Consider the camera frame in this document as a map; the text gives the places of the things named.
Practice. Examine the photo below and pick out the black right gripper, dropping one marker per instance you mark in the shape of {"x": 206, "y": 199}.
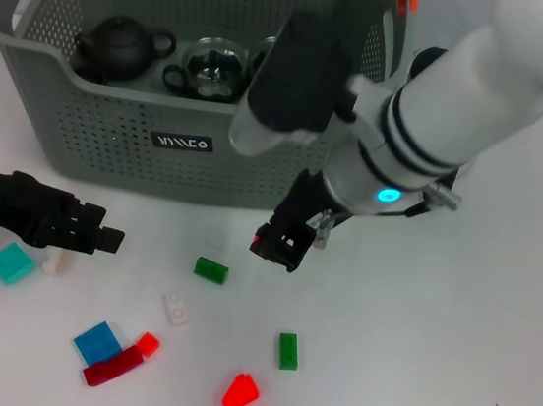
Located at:
{"x": 307, "y": 197}

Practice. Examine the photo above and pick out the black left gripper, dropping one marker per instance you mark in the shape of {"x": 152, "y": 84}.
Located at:
{"x": 9, "y": 200}

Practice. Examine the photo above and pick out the green toy brick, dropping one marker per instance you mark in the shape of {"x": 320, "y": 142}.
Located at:
{"x": 289, "y": 351}
{"x": 211, "y": 270}

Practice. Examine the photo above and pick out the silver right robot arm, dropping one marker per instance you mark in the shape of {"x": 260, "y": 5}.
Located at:
{"x": 462, "y": 102}

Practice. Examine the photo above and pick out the grey perforated storage bin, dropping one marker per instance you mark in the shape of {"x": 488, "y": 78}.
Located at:
{"x": 110, "y": 143}

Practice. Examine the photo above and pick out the pale pink toy brick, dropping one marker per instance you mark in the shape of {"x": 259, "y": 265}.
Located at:
{"x": 57, "y": 265}

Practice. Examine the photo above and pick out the teal toy brick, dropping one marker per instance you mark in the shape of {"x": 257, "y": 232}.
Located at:
{"x": 11, "y": 262}

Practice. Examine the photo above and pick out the blue toy brick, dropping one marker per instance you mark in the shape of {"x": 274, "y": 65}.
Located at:
{"x": 97, "y": 340}

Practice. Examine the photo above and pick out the clear white toy brick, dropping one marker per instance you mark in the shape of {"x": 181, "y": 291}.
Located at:
{"x": 177, "y": 307}

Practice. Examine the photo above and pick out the small orange-red toy brick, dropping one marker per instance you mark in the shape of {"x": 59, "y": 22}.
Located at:
{"x": 149, "y": 344}

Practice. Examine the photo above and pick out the dark red long brick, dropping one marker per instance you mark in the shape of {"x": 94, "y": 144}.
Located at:
{"x": 113, "y": 366}

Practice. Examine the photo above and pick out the red sloped toy brick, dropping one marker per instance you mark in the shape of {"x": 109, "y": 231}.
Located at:
{"x": 240, "y": 395}

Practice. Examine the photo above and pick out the black clay teapot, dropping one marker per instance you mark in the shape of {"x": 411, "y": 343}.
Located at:
{"x": 117, "y": 45}

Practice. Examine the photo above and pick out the glass carafe black lid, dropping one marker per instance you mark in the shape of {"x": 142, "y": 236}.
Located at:
{"x": 427, "y": 61}

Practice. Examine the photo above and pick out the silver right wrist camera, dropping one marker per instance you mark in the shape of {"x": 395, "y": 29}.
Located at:
{"x": 291, "y": 81}

